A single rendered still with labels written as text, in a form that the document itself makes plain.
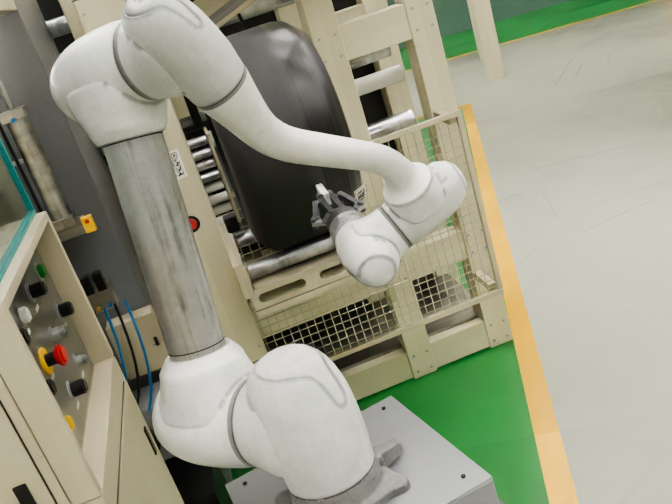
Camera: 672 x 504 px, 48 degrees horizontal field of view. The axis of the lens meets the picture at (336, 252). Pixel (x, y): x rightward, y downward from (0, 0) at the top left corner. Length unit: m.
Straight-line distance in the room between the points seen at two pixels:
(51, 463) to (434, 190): 0.81
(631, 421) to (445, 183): 1.35
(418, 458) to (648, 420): 1.35
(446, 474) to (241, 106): 0.68
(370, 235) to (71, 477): 0.67
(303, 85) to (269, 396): 0.86
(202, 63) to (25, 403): 0.59
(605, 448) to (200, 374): 1.53
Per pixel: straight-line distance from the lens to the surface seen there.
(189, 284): 1.26
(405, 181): 1.40
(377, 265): 1.40
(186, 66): 1.14
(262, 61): 1.83
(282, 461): 1.21
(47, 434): 1.30
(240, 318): 2.08
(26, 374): 1.25
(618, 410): 2.63
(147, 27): 1.13
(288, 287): 2.00
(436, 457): 1.32
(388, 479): 1.28
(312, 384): 1.15
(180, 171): 1.95
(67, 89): 1.28
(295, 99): 1.77
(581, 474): 2.42
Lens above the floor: 1.60
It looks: 21 degrees down
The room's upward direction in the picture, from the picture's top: 18 degrees counter-clockwise
